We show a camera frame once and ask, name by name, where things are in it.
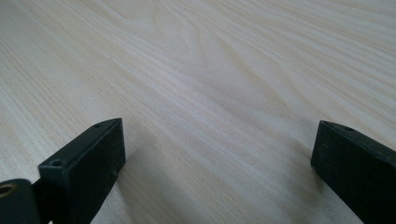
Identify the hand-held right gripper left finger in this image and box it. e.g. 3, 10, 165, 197
37, 117, 127, 224

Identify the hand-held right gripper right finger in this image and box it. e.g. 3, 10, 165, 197
310, 119, 396, 224

